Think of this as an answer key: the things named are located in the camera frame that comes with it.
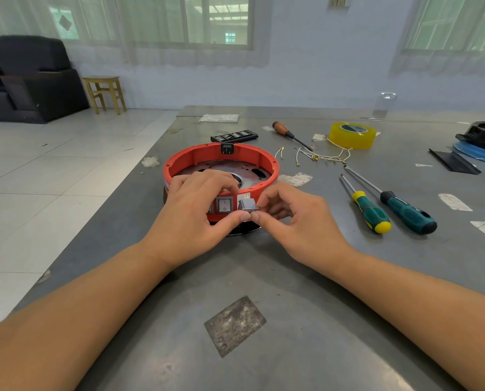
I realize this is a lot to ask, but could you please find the person's right hand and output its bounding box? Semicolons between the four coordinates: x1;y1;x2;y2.
250;182;357;278

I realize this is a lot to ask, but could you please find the person's left hand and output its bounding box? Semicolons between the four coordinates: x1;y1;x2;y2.
138;169;252;269

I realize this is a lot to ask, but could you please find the black metal round plate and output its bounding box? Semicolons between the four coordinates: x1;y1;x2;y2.
163;159;274;237

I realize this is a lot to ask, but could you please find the green yellow handle screwdriver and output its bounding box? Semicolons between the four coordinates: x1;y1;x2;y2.
340;173;393;235

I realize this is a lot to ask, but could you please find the white yellow wires bundle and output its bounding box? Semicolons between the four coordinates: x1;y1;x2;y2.
274;140;353;167

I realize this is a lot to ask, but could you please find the red plastic ring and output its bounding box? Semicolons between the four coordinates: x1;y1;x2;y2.
163;143;280;223

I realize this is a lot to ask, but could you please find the person's right forearm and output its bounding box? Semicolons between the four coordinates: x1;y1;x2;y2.
330;250;485;391

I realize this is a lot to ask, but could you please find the person's left forearm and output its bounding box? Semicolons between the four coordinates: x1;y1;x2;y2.
0;242;178;391

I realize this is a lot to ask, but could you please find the white torn tape patch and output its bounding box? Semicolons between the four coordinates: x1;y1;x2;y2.
278;172;314;188

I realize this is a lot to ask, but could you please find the dark green black screwdriver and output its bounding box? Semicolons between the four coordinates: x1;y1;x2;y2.
343;165;438;236

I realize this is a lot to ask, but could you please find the yellow tape roll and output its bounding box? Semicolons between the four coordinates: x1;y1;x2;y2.
328;122;378;150

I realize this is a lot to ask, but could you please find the black bit set case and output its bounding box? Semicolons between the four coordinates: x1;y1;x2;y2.
210;129;259;143

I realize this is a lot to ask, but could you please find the white paper sheet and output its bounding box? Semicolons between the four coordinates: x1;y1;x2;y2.
198;113;240;123

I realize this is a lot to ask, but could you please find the clear acrylic stand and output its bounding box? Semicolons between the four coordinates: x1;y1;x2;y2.
360;92;398;121

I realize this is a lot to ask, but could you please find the black flat plate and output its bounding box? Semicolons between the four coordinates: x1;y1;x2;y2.
428;148;482;175

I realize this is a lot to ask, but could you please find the wooden stool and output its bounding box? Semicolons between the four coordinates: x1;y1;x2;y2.
82;76;127;116

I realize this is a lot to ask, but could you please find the wide sheer curtain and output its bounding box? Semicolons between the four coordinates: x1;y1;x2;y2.
0;0;274;68

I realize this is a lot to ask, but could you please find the black round housing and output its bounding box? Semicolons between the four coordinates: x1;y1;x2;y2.
455;121;485;154

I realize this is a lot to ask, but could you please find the black armchair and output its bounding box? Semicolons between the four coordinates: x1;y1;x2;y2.
0;35;90;125

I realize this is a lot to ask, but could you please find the narrow sheer curtain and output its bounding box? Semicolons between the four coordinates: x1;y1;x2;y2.
391;0;485;78

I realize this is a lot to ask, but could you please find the wide window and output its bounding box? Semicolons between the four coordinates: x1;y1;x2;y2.
49;0;255;49

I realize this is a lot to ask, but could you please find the narrow window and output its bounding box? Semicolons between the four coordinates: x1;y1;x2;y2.
405;0;485;53

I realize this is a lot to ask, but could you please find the wooden handle screwdriver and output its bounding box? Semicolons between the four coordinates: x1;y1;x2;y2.
272;121;313;152

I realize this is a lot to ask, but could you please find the blue plastic ring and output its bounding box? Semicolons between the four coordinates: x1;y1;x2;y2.
452;141;485;167

